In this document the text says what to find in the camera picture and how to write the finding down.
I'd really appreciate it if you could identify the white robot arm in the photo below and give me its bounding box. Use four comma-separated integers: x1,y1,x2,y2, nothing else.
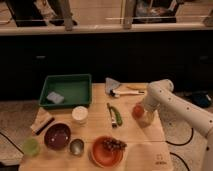
142,79,213,171

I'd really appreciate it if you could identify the green pea pod toy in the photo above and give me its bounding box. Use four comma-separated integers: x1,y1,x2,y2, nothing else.
111,106,123,126

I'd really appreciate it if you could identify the orange plate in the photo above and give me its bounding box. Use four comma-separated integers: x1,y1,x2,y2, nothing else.
90,136,123,168

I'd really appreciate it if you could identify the wooden block with eraser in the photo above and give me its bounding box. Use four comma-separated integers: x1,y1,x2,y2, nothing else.
30,113,54,135

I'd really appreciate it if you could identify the white paper cup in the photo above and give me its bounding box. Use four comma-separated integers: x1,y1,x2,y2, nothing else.
72,106,88,124

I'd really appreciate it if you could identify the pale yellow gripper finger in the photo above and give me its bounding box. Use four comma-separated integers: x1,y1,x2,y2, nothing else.
142,112,154,126

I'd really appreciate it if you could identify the green plastic cup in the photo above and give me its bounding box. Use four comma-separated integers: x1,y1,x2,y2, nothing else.
22,138,40,156

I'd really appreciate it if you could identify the purple bowl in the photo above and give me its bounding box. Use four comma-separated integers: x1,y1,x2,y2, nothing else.
44,123,71,150

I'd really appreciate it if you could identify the light blue sponge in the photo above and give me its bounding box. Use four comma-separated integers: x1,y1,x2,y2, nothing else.
47,92,64,104

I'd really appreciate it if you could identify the dark grape bunch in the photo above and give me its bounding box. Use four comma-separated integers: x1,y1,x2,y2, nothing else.
102,139,127,151

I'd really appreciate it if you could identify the red apple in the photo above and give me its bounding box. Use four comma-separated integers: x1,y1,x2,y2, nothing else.
132,104,144,119

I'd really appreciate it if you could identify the black cable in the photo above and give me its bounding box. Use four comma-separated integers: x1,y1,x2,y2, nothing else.
165,126,196,147

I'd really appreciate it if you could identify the green plastic bin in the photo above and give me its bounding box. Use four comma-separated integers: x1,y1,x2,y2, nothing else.
39,74,92,109

